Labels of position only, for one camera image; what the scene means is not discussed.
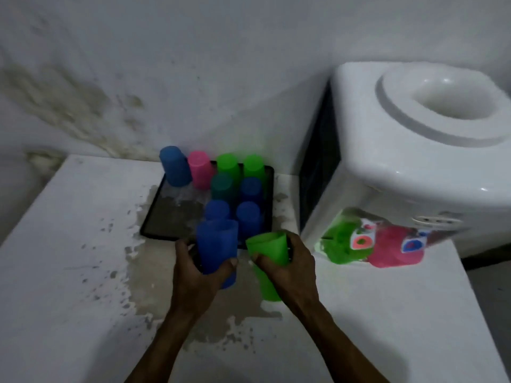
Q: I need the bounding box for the person's right hand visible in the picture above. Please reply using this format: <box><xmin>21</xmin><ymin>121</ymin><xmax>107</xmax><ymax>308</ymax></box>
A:
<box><xmin>250</xmin><ymin>231</ymin><xmax>321</xmax><ymax>312</ymax></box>

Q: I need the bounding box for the person's left hand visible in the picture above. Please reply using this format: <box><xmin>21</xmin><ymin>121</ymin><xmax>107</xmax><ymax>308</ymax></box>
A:
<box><xmin>172</xmin><ymin>238</ymin><xmax>239</xmax><ymax>316</ymax></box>

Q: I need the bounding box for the light green plastic cup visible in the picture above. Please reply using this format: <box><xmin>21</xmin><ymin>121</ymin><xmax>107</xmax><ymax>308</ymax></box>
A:
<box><xmin>245</xmin><ymin>231</ymin><xmax>290</xmax><ymax>303</ymax></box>

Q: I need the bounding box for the tall blue plastic cup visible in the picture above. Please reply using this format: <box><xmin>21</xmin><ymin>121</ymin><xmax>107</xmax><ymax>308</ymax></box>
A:
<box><xmin>196</xmin><ymin>219</ymin><xmax>239</xmax><ymax>290</ymax></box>

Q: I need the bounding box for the person's right forearm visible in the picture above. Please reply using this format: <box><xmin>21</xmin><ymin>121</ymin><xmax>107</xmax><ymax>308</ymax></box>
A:
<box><xmin>293</xmin><ymin>299</ymin><xmax>390</xmax><ymax>383</ymax></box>

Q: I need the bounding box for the person's left forearm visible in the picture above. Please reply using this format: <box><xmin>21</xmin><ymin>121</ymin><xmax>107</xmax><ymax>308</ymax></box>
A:
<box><xmin>127</xmin><ymin>309</ymin><xmax>210</xmax><ymax>383</ymax></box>

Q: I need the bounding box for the black rectangular tray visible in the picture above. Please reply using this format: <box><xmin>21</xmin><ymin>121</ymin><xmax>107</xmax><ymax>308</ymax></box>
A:
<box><xmin>140</xmin><ymin>165</ymin><xmax>275</xmax><ymax>250</ymax></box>

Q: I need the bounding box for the green dispenser tap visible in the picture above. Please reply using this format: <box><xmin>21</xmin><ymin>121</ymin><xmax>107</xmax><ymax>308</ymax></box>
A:
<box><xmin>320</xmin><ymin>209</ymin><xmax>378</xmax><ymax>266</ymax></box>

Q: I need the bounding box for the teal plastic cup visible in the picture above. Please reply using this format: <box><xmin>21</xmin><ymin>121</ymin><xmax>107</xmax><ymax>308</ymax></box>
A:
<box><xmin>211</xmin><ymin>173</ymin><xmax>235</xmax><ymax>206</ymax></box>

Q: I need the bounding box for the pink plastic cup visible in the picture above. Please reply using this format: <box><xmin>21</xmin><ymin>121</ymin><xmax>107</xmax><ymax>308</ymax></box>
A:
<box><xmin>188</xmin><ymin>151</ymin><xmax>214</xmax><ymax>190</ymax></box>

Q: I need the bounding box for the pink dispenser tap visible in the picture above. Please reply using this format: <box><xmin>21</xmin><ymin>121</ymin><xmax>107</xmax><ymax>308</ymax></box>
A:
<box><xmin>367</xmin><ymin>225</ymin><xmax>426</xmax><ymax>269</ymax></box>

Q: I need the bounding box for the white water dispenser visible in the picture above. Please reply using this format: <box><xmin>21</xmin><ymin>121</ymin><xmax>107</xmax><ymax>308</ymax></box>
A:
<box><xmin>299</xmin><ymin>61</ymin><xmax>511</xmax><ymax>260</ymax></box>

